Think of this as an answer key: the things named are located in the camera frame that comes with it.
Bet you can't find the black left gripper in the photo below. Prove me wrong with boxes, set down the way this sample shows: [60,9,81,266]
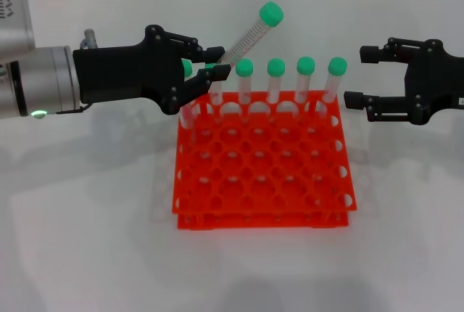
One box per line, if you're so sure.
[72,24,232,117]

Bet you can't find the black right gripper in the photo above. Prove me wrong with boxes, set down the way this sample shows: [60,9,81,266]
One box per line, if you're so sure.
[343,37,464,125]

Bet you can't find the orange plastic test tube rack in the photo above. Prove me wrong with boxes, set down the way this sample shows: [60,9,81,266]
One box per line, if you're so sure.
[170,90,359,231]

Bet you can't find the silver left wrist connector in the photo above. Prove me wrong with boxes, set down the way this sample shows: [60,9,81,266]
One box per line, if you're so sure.
[79,28,98,51]

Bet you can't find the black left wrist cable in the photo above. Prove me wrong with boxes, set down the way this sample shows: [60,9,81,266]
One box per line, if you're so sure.
[56,102,92,115]

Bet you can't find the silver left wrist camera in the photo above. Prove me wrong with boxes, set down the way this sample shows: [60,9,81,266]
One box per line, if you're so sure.
[0,0,36,65]

